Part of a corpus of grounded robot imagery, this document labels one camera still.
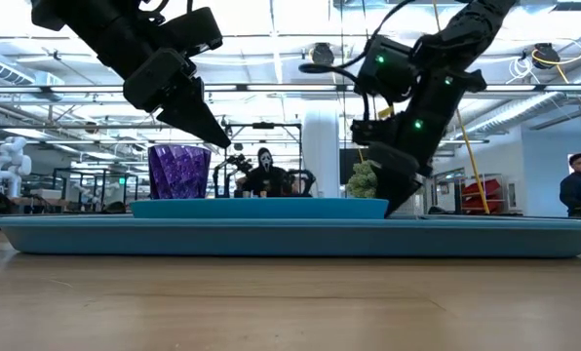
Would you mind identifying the white column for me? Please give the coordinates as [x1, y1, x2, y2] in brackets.
[302, 104, 343, 199]

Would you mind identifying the blue plastic tray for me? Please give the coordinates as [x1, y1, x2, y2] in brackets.
[0, 214, 581, 259]

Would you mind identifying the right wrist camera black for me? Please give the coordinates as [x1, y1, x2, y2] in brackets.
[351, 118, 399, 146]

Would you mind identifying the yellow hanging cable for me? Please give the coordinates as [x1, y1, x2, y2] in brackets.
[431, 0, 490, 215]

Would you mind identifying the black background frame rig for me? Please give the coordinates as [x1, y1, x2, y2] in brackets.
[224, 122, 303, 199]

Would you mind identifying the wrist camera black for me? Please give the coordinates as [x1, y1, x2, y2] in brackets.
[351, 118, 399, 146]
[161, 6, 224, 56]

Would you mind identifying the green succulent in white pot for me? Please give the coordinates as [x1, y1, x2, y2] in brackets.
[346, 159, 379, 200]

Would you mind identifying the red storage shelf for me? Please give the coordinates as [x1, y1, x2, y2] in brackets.
[453, 175, 509, 215]

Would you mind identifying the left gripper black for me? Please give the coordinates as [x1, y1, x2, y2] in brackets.
[123, 47, 232, 149]

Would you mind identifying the blue round plate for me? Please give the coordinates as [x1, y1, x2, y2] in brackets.
[130, 197, 390, 220]

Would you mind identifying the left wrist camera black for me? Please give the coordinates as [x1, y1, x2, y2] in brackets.
[161, 6, 224, 56]

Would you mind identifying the purple faceted plastic cup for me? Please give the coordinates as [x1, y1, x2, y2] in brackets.
[147, 144, 213, 200]

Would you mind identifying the black background monitor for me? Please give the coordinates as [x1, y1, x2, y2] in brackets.
[339, 148, 369, 185]

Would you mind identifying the person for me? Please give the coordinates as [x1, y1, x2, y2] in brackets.
[241, 147, 291, 199]
[559, 152, 581, 218]

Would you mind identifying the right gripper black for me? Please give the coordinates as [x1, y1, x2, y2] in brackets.
[368, 140, 434, 218]

